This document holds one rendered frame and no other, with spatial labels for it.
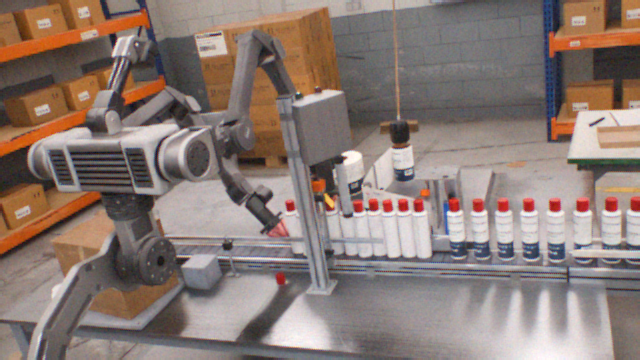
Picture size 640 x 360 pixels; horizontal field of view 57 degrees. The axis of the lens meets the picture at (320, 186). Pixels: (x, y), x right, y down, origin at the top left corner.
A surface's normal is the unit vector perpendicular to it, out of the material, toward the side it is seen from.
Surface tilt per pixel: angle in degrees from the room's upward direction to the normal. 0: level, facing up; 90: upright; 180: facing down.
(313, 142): 90
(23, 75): 90
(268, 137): 89
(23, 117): 91
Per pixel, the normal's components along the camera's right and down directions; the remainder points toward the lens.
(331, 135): 0.56, 0.21
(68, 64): 0.89, 0.02
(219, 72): -0.33, 0.40
